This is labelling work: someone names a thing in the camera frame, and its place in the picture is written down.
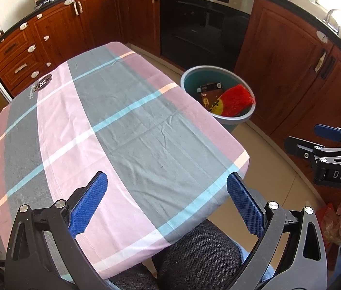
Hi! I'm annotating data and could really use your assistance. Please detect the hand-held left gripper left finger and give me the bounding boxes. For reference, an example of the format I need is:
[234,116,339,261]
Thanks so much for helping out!
[5,172,111,290]

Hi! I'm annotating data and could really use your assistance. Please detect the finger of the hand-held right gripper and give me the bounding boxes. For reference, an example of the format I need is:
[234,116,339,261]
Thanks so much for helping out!
[284,137,325,161]
[314,124,341,142]

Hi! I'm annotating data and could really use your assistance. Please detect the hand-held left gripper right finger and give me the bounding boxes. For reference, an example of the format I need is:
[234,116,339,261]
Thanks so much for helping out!
[226,172,328,290]

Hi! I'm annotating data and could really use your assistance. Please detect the red plastic bag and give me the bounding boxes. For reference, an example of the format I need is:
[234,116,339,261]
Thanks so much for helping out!
[219,85,255,118]

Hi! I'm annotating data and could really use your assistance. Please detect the yellow red snack wrapper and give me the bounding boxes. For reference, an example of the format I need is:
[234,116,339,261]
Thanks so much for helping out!
[208,97,228,115]

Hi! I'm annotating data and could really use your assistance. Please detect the dark brown snack packet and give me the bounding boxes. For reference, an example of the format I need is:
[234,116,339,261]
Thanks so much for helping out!
[197,82,224,109]

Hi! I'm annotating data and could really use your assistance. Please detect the teal grey waste bin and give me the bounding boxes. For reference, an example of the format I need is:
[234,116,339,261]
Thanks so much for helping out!
[180,65,256,133]

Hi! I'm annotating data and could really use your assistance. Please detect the orange printed snack bag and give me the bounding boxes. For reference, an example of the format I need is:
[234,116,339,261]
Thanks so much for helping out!
[317,204,341,245]

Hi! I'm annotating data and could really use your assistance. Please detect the checkered pink grey tablecloth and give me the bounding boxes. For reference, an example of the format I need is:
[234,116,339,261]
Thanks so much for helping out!
[0,42,250,280]

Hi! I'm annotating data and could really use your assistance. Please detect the red-brown wooden kitchen cabinets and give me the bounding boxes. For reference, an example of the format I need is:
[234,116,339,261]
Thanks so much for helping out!
[0,0,341,194]

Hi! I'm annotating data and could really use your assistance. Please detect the metal faucet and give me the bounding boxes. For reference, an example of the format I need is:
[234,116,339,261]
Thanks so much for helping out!
[325,7,340,34]

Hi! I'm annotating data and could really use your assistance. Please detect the black built-in oven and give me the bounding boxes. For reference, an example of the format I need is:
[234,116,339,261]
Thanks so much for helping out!
[158,0,255,71]

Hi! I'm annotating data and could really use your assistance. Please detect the white cabinet safety locks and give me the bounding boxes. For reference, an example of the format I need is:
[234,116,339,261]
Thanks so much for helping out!
[0,0,341,79]

